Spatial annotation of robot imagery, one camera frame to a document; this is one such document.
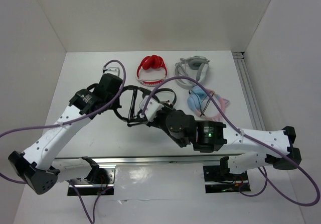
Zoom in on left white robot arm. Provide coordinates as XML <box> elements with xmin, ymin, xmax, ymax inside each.
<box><xmin>8</xmin><ymin>73</ymin><xmax>123</xmax><ymax>195</ymax></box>

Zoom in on small black headphones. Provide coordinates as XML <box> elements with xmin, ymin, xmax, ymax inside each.
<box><xmin>153</xmin><ymin>88</ymin><xmax>177</xmax><ymax>108</ymax></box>

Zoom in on blue pink cat headphones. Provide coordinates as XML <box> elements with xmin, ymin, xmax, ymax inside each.
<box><xmin>187</xmin><ymin>86</ymin><xmax>230</xmax><ymax>122</ymax></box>

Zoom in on red white headphones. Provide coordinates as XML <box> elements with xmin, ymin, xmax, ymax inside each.
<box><xmin>136</xmin><ymin>55</ymin><xmax>168</xmax><ymax>87</ymax></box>

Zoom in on grey white headphones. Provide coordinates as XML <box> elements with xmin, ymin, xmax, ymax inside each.
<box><xmin>174</xmin><ymin>56</ymin><xmax>210</xmax><ymax>84</ymax></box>

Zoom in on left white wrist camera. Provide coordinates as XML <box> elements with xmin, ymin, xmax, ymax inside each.
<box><xmin>102</xmin><ymin>66</ymin><xmax>120</xmax><ymax>77</ymax></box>

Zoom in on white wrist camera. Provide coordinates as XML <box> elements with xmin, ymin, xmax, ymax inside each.
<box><xmin>139</xmin><ymin>95</ymin><xmax>163</xmax><ymax>122</ymax></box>
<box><xmin>102</xmin><ymin>66</ymin><xmax>120</xmax><ymax>77</ymax></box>

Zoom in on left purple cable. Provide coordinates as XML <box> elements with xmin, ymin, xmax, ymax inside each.
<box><xmin>0</xmin><ymin>59</ymin><xmax>126</xmax><ymax>224</ymax></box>

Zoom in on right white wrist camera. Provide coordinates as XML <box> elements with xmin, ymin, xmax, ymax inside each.
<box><xmin>139</xmin><ymin>95</ymin><xmax>163</xmax><ymax>122</ymax></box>

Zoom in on aluminium front table rail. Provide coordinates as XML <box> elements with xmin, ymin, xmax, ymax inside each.
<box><xmin>52</xmin><ymin>154</ymin><xmax>226</xmax><ymax>165</ymax></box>

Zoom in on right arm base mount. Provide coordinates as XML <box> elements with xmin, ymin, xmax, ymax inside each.
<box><xmin>203</xmin><ymin>157</ymin><xmax>251</xmax><ymax>194</ymax></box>

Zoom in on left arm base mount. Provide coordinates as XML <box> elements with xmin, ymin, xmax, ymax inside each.
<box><xmin>67</xmin><ymin>157</ymin><xmax>116</xmax><ymax>196</ymax></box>

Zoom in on aluminium side rail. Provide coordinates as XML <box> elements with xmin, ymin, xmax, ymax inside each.
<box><xmin>232</xmin><ymin>52</ymin><xmax>266</xmax><ymax>131</ymax></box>

